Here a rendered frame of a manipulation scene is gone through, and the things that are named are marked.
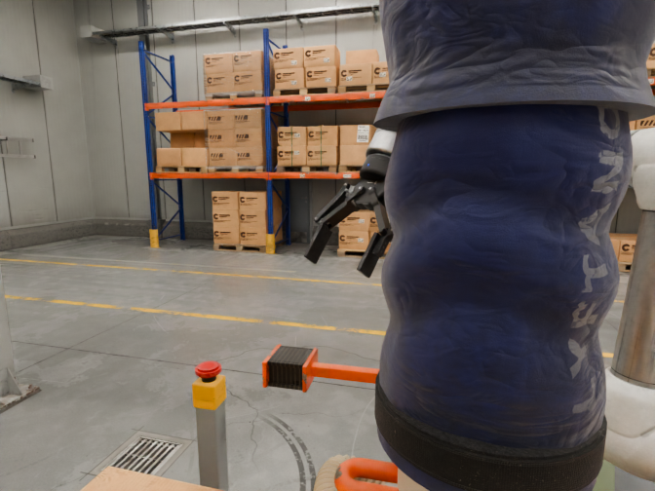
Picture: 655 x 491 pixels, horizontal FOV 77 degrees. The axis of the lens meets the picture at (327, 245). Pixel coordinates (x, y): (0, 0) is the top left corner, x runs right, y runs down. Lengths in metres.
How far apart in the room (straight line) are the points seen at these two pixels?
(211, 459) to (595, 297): 1.10
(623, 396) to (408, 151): 0.88
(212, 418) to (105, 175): 11.12
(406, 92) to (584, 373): 0.27
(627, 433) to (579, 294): 0.79
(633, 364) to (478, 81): 0.89
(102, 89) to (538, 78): 12.02
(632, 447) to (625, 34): 0.92
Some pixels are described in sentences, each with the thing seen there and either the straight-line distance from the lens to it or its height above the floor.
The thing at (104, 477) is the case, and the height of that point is 0.95.
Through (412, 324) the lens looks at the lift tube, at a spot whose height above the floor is 1.41.
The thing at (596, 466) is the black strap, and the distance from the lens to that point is 0.47.
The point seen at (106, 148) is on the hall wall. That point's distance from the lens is 12.08.
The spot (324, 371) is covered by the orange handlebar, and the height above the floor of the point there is 1.19.
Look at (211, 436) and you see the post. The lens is 1.27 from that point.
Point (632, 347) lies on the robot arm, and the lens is 1.13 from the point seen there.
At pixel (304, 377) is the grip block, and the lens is 0.77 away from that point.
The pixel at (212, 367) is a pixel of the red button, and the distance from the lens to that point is 1.19.
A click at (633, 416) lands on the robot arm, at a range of 1.14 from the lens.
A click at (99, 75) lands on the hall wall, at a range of 12.31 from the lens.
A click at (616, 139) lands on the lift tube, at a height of 1.58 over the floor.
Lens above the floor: 1.55
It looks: 10 degrees down
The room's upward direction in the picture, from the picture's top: straight up
